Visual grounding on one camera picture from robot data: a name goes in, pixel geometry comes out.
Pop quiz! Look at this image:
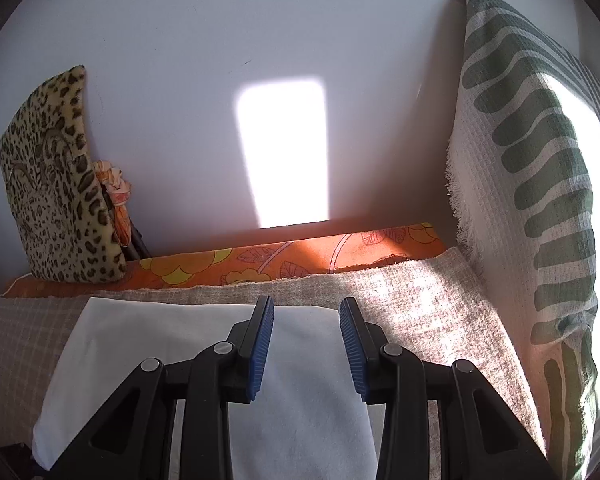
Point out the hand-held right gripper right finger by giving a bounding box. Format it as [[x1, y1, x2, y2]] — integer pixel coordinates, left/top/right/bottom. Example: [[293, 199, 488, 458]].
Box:
[[338, 296, 551, 480]]

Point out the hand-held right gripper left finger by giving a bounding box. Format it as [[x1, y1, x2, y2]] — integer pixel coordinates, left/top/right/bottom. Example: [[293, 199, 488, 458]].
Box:
[[44, 295, 275, 480]]

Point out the white t-shirt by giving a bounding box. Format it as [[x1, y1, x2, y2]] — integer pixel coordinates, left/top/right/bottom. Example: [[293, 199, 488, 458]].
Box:
[[32, 297, 381, 480]]

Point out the orange floral bed sheet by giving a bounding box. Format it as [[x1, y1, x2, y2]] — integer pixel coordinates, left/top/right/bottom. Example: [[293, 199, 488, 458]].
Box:
[[4, 222, 448, 299]]

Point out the beige checked woven blanket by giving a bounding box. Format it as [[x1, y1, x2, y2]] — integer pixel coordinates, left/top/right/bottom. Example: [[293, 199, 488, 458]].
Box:
[[0, 247, 548, 461]]

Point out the orange floral fabric bundle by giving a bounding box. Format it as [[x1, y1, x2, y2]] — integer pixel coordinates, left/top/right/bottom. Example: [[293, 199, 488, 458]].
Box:
[[93, 159, 134, 247]]

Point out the green striped white pillow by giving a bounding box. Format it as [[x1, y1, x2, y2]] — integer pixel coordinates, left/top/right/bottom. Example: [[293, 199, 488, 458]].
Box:
[[446, 0, 600, 480]]

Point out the leopard print pillow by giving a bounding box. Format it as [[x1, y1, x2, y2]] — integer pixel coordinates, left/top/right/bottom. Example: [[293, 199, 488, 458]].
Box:
[[0, 65, 128, 284]]

